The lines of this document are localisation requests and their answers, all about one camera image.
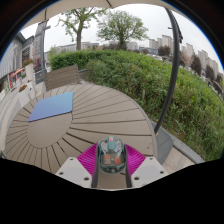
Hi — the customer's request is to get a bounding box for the sparse-leaved tree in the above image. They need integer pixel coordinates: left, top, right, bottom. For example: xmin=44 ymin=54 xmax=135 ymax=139
xmin=56 ymin=7 xmax=108 ymax=51

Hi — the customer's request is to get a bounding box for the dark curved parasol pole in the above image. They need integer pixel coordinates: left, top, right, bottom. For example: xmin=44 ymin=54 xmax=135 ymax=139
xmin=153 ymin=8 xmax=184 ymax=135

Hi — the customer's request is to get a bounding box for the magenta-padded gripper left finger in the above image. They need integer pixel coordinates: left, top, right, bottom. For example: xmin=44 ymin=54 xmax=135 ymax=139
xmin=54 ymin=143 xmax=101 ymax=189

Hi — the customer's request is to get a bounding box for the grey parasol base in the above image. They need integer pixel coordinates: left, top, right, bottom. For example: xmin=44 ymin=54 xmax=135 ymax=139
xmin=153 ymin=124 xmax=174 ymax=165

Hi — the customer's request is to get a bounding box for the teal transparent computer mouse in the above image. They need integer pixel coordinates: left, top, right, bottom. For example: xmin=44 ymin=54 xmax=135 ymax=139
xmin=95 ymin=135 xmax=128 ymax=175

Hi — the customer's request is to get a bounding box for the low white flower planter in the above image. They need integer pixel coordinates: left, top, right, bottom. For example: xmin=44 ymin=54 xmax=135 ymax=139
xmin=17 ymin=84 xmax=32 ymax=108

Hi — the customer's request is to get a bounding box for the brown slatted wooden chair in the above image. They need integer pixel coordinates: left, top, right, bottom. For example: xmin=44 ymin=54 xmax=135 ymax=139
xmin=44 ymin=64 xmax=81 ymax=92

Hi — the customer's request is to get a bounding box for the group of apartment buildings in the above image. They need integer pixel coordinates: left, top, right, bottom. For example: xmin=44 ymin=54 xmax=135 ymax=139
xmin=148 ymin=34 xmax=224 ymax=86

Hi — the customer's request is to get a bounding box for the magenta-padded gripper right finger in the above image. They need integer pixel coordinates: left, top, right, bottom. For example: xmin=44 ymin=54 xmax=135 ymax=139
xmin=123 ymin=143 xmax=169 ymax=189

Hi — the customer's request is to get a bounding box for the blue rectangular mouse pad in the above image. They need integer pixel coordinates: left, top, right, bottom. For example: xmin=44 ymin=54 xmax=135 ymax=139
xmin=27 ymin=91 xmax=74 ymax=123

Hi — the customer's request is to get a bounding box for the dense leafy tree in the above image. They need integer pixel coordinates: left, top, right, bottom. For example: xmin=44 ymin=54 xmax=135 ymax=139
xmin=96 ymin=9 xmax=149 ymax=51

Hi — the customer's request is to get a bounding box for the tall white flower planter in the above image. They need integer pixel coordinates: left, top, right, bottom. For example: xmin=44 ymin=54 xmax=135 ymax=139
xmin=22 ymin=58 xmax=36 ymax=84

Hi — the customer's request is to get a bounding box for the dark grey sign pillar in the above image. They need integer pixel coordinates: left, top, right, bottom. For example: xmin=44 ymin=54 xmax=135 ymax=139
xmin=32 ymin=20 xmax=52 ymax=84

